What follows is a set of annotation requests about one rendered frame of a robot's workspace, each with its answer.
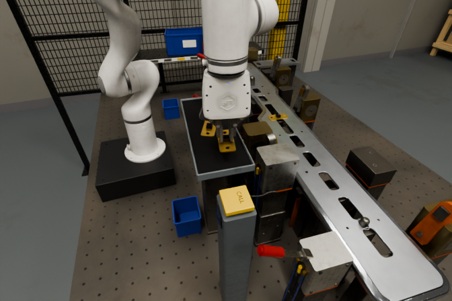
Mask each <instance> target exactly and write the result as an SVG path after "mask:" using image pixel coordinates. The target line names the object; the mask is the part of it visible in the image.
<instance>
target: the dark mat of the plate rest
mask: <svg viewBox="0 0 452 301"><path fill-rule="evenodd" d="M182 105H183V108H184V113H185V117H186V122H187V126H188V131H189V135H190V140H191V143H192V149H193V152H194V158H195V161H196V166H197V170H198V174H202V173H209V172H213V171H220V170H224V169H230V168H235V167H242V166H246V165H252V163H251V161H250V159H249V157H248V155H247V153H246V151H245V149H244V147H243V144H242V143H241V140H240V139H239V136H238V135H237V133H236V136H234V137H233V139H234V142H235V147H236V151H234V152H226V153H221V152H220V150H219V142H218V138H217V131H215V136H214V137H206V136H201V132H202V128H203V126H204V122H205V120H201V119H200V118H199V113H200V110H201V108H202V99H193V100H188V101H182ZM229 121H230V119H222V120H221V122H222V125H223V129H224V130H228V129H229Z"/></svg>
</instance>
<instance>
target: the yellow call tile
mask: <svg viewBox="0 0 452 301"><path fill-rule="evenodd" d="M219 195H220V198H221V202H222V205H223V209H224V212H225V215H226V216H231V215H235V214H241V213H244V212H249V211H253V210H254V208H255V206H254V204H253V201H252V199H251V197H250V194H249V192H248V189H247V187H246V186H245V185H243V186H239V187H232V188H229V189H222V190H219Z"/></svg>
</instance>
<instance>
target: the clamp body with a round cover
mask: <svg viewBox="0 0 452 301"><path fill-rule="evenodd" d="M271 132H272V129H271V128H270V126H269V125H268V124H267V122H265V121H261V122H253V123H248V124H243V127H242V136H241V138H242V140H243V142H244V144H245V146H246V148H247V149H248V151H249V153H250V155H251V157H252V159H253V161H254V163H255V162H256V149H257V147H261V146H267V144H266V134H269V133H271ZM254 180H255V177H254V171H249V172H245V173H240V174H239V186H243V185H245V186H246V187H247V189H248V192H249V194H250V195H253V192H254ZM240 182H241V183H240Z"/></svg>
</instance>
